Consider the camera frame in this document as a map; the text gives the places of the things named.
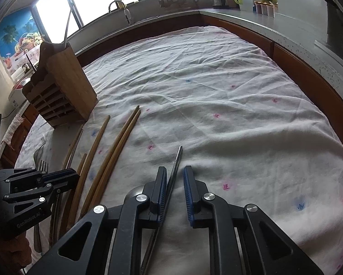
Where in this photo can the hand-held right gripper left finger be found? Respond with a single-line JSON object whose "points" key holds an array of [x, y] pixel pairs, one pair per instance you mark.
{"points": [[160, 197]]}

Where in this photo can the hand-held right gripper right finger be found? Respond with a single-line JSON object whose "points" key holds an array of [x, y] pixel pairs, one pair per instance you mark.
{"points": [[188, 197]]}

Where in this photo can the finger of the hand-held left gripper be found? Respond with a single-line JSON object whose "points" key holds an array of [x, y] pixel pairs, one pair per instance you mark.
{"points": [[59, 173], [64, 184]]}

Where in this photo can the metal fork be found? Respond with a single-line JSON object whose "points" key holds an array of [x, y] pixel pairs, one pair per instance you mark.
{"points": [[39, 151], [43, 167]]}

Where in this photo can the wooden chopstick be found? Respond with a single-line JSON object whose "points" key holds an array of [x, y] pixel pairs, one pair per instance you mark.
{"points": [[74, 144], [125, 140], [122, 133], [101, 136], [82, 163]]}

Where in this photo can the wooden utensil holder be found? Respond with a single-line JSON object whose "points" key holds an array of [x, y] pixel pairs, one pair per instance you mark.
{"points": [[71, 83]]}

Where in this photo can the dark chopstick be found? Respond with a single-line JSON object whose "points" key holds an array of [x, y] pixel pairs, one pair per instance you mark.
{"points": [[31, 63]]}

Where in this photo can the pale chopstick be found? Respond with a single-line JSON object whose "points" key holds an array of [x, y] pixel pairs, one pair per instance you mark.
{"points": [[65, 28], [70, 20]]}

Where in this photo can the white lace cloth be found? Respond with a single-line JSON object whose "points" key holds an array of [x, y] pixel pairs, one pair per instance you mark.
{"points": [[12, 129]]}

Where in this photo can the red and white rice cooker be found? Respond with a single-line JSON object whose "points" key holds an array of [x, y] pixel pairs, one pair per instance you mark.
{"points": [[18, 87]]}

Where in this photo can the white floral tablecloth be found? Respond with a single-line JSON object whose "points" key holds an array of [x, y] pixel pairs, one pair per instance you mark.
{"points": [[217, 91]]}

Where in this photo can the tropical fruit window blind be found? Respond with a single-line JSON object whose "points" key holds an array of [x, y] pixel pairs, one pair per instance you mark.
{"points": [[16, 34]]}

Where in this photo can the kitchen faucet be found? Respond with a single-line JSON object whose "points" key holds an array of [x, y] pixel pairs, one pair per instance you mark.
{"points": [[122, 8]]}

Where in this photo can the white spice jar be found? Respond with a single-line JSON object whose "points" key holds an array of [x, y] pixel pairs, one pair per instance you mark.
{"points": [[258, 8], [271, 10], [264, 8]]}

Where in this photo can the green and white jug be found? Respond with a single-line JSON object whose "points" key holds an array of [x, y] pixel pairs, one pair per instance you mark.
{"points": [[243, 0]]}

